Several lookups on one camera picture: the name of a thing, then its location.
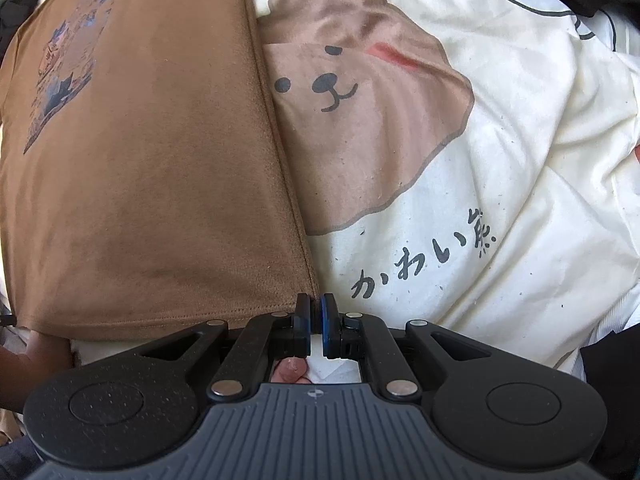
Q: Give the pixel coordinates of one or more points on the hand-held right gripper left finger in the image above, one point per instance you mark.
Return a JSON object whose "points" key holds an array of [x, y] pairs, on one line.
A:
{"points": [[303, 320]]}

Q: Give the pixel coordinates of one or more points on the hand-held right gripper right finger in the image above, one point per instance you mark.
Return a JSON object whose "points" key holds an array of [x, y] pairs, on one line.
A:
{"points": [[330, 322]]}

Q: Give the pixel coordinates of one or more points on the brown printed t-shirt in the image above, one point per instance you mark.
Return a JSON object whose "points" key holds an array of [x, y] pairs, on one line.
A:
{"points": [[150, 160]]}

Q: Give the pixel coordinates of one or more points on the person's bare toe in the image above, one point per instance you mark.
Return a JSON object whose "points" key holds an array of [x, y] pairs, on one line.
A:
{"points": [[290, 370]]}

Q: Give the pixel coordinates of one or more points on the white bear-print bed sheet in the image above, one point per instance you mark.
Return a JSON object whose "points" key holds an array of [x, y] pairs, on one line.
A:
{"points": [[500, 160]]}

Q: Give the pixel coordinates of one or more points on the person's bare leg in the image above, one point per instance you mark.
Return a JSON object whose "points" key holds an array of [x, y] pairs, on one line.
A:
{"points": [[30, 370]]}

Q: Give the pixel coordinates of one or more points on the black crumpled garment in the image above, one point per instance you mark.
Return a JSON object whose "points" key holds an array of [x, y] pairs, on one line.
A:
{"points": [[20, 0]]}

